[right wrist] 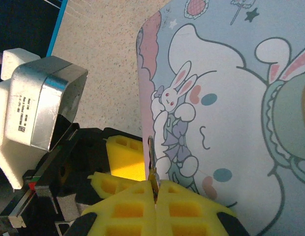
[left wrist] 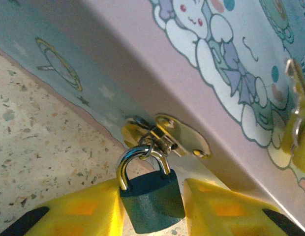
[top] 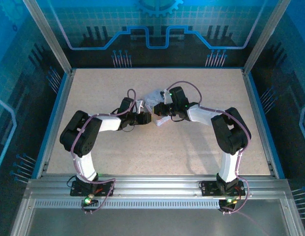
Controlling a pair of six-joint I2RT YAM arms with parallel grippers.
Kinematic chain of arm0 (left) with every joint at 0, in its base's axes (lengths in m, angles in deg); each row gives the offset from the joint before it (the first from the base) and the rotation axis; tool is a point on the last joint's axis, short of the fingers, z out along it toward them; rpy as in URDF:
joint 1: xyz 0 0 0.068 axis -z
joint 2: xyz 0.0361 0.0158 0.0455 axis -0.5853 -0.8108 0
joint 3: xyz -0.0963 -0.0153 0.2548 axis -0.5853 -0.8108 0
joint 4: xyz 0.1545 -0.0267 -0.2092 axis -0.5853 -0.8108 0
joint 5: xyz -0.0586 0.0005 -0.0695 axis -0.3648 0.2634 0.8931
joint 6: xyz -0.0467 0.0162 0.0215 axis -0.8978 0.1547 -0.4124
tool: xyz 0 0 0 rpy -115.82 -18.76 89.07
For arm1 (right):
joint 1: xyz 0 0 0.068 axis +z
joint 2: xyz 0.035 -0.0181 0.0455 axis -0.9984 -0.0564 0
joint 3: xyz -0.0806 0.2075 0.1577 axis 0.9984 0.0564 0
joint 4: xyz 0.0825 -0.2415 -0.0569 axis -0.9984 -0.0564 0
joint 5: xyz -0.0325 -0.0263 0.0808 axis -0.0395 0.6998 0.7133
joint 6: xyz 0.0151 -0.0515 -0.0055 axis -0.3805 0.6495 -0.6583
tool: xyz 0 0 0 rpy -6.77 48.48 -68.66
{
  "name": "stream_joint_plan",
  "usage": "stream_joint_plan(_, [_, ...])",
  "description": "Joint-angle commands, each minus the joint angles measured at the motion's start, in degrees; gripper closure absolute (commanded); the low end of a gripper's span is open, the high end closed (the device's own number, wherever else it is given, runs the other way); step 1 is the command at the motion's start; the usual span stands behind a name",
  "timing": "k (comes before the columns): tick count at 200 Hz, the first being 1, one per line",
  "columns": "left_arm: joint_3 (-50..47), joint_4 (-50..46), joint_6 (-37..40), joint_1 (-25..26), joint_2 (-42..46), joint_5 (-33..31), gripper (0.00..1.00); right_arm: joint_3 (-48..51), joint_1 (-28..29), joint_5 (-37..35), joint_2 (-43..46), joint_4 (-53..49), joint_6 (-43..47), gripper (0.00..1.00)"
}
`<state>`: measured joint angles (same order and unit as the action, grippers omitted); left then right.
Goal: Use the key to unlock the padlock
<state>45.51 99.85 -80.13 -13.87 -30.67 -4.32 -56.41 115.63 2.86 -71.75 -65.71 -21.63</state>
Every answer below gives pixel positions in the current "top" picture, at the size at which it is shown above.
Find pastel cartoon tin box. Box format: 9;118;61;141
144;89;173;128

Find slotted grey cable duct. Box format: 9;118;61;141
34;199;223;210

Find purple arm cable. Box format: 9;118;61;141
166;81;252;216
70;88;143;215

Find aluminium mounting rail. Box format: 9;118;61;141
27;174;291;197

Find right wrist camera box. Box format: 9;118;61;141
160;88;172;104

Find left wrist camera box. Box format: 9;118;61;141
134;98;146;110

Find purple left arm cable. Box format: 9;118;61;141
70;88;143;215

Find blue table edge strip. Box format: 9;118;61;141
31;72;69;179
247;72;286;179

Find aluminium outer frame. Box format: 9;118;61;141
10;191;305;236

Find small lit controller board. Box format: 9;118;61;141
218;196;238;209
81;196;99;207

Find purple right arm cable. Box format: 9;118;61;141
166;81;252;216

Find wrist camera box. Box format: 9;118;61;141
160;88;172;104
134;98;146;110

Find aluminium frame post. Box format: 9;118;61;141
22;0;74;74
242;0;291;74

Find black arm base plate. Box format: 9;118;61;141
198;179;246;197
70;180;115;197

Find aluminium table side rail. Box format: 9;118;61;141
35;69;76;179
241;68;278;178

